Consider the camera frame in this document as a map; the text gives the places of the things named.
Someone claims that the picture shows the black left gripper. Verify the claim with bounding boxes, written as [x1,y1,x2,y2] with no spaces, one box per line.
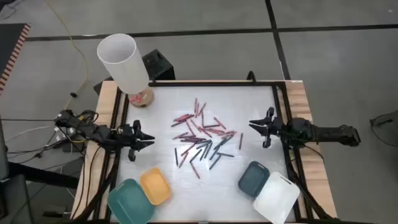
[115,119,155,162]

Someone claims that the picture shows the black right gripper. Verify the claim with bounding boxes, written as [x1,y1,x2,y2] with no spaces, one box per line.
[248,106,289,149]

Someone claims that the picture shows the yellow plastic tray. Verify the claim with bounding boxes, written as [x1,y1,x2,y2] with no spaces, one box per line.
[139,167,172,206]

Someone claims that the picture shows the teal green plastic tray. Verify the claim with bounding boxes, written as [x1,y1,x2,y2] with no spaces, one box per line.
[106,178,155,224]

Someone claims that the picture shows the dark blue plastic tray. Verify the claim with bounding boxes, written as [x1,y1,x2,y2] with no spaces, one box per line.
[238,160,271,198]

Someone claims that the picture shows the black power adapter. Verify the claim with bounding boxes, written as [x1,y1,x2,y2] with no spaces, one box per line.
[60,141,86,153]

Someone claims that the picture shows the white plastic tray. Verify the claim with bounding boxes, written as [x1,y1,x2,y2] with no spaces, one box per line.
[252,171,301,224]

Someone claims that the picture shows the black perforated box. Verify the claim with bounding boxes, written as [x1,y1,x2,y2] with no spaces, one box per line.
[141,49,177,82]

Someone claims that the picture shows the white shade table lamp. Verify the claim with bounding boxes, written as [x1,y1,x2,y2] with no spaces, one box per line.
[96,33,155,109]

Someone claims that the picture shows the black mat striped edge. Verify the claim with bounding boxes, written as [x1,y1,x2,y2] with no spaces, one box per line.
[0,22,32,96]

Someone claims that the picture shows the yellow cable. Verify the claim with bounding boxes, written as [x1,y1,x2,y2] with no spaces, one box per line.
[44,0,90,110]

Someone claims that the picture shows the white cable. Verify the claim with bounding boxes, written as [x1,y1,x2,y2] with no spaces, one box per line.
[4,125,56,142]

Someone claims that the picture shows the thin black cable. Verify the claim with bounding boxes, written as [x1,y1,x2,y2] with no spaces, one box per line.
[0,118,57,123]

